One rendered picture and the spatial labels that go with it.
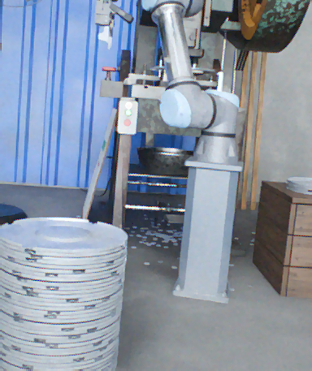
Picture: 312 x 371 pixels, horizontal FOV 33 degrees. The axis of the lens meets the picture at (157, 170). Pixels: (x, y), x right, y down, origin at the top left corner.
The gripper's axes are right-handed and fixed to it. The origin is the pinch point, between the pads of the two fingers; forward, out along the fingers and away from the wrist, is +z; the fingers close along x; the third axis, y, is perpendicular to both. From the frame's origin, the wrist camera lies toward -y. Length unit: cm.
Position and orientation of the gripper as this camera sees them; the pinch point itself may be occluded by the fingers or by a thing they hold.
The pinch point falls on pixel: (110, 46)
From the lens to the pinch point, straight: 227.1
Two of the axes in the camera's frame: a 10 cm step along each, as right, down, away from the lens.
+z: -0.9, 9.9, 1.2
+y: -9.9, -0.8, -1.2
